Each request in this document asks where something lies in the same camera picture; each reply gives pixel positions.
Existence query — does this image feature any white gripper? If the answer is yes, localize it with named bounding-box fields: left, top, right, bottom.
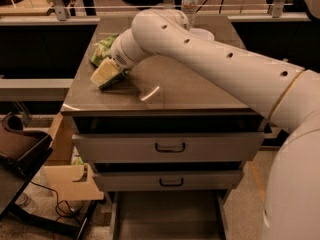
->
left=90, top=28, right=153, bottom=87

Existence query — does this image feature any green jalapeno chip bag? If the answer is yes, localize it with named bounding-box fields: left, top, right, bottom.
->
left=90, top=33, right=130, bottom=89

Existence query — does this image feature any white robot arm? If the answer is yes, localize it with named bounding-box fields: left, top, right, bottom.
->
left=91, top=9, right=320, bottom=240

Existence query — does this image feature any grey drawer cabinet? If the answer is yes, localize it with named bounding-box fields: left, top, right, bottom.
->
left=60, top=15, right=273, bottom=240

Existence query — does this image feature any top grey drawer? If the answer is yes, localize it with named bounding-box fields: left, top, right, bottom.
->
left=72, top=132, right=264, bottom=163

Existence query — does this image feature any grey drawer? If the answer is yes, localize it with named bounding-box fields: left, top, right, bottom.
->
left=93, top=170, right=243, bottom=192
left=72, top=132, right=264, bottom=163

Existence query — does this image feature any open bottom drawer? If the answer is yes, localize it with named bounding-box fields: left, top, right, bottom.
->
left=109, top=191, right=230, bottom=240

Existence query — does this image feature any middle grey drawer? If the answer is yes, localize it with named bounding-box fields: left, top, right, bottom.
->
left=93, top=170, right=243, bottom=192

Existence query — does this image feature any white ceramic bowl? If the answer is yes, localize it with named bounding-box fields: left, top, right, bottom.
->
left=189, top=28, right=215, bottom=41

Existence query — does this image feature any clear plastic water bottle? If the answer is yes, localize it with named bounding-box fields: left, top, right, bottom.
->
left=181, top=0, right=198, bottom=27

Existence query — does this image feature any brown cardboard box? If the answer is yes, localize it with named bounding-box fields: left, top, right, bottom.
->
left=43, top=113, right=104, bottom=201

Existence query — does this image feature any dark brown chair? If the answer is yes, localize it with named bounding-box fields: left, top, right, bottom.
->
left=0, top=113, right=52, bottom=219

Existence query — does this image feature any metal guard rail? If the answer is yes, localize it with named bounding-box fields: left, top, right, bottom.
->
left=0, top=0, right=311, bottom=27

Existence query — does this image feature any black cable on floor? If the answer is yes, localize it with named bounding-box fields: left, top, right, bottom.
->
left=30, top=180, right=85, bottom=227

